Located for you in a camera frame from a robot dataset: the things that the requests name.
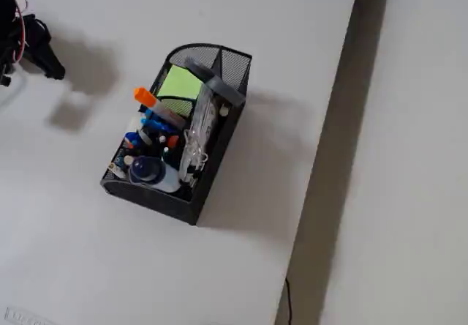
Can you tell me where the blue plastic clip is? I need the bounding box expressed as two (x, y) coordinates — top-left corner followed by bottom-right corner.
(140, 107), (177, 134)

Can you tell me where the thin black cable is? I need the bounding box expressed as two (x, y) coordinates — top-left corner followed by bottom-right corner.
(284, 277), (293, 325)

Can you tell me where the orange capped white marker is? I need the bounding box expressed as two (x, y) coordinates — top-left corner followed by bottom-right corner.
(132, 86), (187, 128)

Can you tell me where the black mesh desk organizer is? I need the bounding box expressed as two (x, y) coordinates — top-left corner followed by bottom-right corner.
(99, 42), (253, 226)

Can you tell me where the green sticky note pad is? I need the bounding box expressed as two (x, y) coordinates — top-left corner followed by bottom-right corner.
(156, 64), (204, 100)

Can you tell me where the blue capped white glue bottle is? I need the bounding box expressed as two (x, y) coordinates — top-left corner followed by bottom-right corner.
(128, 155), (183, 193)

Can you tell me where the clear plastic package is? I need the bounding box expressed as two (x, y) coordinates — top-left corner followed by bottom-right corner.
(178, 83), (221, 189)

